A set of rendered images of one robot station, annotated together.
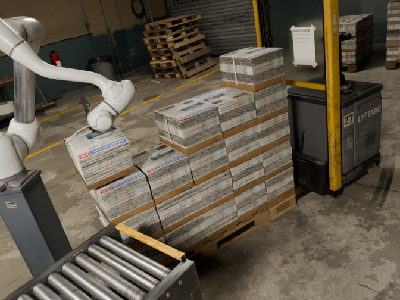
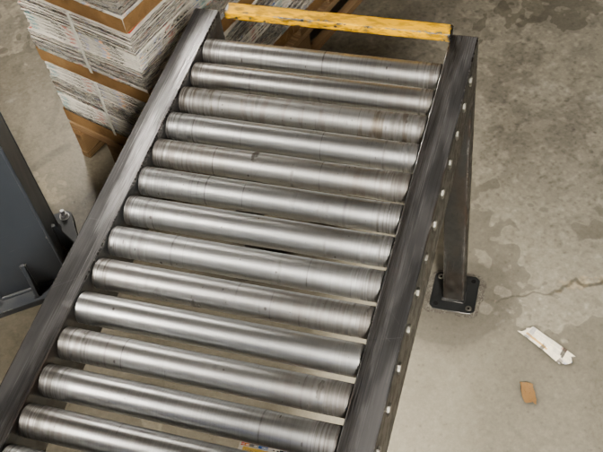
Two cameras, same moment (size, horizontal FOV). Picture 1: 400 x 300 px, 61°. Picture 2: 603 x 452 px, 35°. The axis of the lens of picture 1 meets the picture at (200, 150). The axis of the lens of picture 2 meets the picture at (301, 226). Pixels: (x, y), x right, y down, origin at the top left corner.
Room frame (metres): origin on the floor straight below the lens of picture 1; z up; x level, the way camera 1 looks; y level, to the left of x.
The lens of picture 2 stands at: (-0.02, 0.91, 1.97)
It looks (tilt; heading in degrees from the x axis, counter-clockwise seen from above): 52 degrees down; 339
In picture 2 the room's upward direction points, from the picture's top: 10 degrees counter-clockwise
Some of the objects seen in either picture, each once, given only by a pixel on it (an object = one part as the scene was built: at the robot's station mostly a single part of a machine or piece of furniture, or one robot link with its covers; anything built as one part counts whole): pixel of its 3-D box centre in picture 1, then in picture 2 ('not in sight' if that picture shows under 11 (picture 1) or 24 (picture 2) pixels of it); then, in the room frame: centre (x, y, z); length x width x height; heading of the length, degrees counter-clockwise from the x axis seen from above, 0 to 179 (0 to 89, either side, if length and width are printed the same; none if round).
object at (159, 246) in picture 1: (147, 240); (336, 21); (1.21, 0.30, 0.81); 0.43 x 0.03 x 0.02; 45
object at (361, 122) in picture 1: (329, 129); not in sight; (2.80, -1.19, 0.40); 0.69 x 0.55 x 0.80; 27
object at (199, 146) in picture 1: (189, 137); not in sight; (2.16, 0.05, 0.86); 0.38 x 0.29 x 0.04; 29
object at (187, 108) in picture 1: (184, 108); not in sight; (2.16, 0.05, 1.06); 0.37 x 0.29 x 0.01; 29
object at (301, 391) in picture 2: not in sight; (202, 370); (0.70, 0.83, 0.77); 0.47 x 0.05 x 0.05; 45
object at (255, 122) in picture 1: (225, 122); not in sight; (2.30, -0.22, 0.86); 0.38 x 0.29 x 0.04; 27
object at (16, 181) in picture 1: (9, 178); not in sight; (1.69, 1.03, 1.03); 0.22 x 0.18 x 0.06; 170
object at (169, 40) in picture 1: (176, 46); not in sight; (8.91, 0.05, 0.65); 1.33 x 0.94 x 1.30; 139
